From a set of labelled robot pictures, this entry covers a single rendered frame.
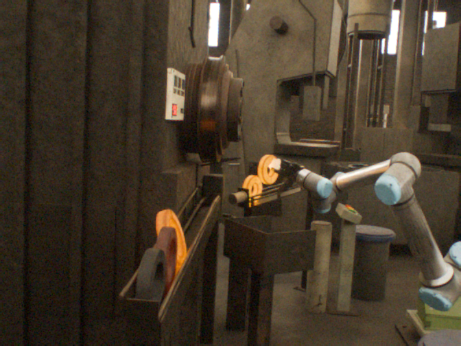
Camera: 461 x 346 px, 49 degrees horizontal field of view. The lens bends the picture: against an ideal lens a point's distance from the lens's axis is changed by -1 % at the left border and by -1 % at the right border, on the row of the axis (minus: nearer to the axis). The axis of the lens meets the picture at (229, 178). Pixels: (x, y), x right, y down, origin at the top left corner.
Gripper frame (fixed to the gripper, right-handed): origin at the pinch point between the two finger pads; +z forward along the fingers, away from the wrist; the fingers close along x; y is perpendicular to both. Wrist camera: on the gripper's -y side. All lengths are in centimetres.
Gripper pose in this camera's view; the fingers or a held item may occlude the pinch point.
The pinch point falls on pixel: (269, 165)
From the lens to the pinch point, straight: 272.1
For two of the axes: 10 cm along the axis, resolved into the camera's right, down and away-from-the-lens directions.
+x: -6.4, 0.5, -7.7
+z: -7.2, -3.8, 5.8
